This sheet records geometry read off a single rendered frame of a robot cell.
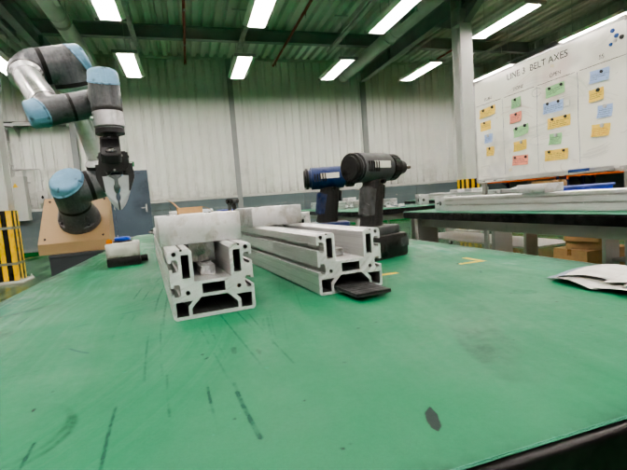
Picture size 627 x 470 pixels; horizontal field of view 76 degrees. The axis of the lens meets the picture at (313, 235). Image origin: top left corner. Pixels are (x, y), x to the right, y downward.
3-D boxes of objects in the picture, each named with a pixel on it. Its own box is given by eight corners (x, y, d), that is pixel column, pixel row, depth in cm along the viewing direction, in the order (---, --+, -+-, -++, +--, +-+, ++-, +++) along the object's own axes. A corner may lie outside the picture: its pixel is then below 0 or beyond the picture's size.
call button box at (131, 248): (109, 264, 110) (106, 241, 109) (147, 259, 113) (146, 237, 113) (107, 268, 102) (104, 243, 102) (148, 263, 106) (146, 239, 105)
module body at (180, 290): (156, 255, 122) (153, 228, 121) (190, 252, 125) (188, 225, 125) (174, 322, 48) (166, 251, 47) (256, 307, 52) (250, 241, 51)
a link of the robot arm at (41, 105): (-10, 47, 127) (20, 98, 99) (30, 43, 133) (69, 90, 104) (6, 84, 134) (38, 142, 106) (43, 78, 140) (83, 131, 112)
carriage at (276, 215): (237, 236, 99) (235, 208, 98) (280, 231, 103) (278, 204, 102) (254, 240, 84) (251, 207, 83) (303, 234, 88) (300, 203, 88)
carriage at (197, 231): (158, 255, 68) (153, 215, 68) (223, 248, 73) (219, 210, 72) (161, 267, 54) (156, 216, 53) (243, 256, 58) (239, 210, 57)
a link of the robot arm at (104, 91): (116, 76, 111) (120, 66, 104) (121, 117, 112) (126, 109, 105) (83, 74, 107) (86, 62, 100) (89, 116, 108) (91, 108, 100)
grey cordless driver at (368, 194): (341, 261, 84) (334, 155, 82) (400, 248, 97) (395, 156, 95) (369, 264, 78) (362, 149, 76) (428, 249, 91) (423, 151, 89)
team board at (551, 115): (464, 278, 412) (455, 82, 395) (504, 271, 426) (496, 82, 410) (610, 314, 269) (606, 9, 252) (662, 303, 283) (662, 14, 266)
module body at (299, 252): (219, 248, 129) (216, 222, 128) (250, 244, 133) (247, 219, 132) (320, 296, 55) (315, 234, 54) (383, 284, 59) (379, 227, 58)
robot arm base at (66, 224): (53, 233, 156) (46, 216, 149) (64, 205, 166) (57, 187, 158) (96, 234, 160) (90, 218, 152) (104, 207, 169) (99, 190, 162)
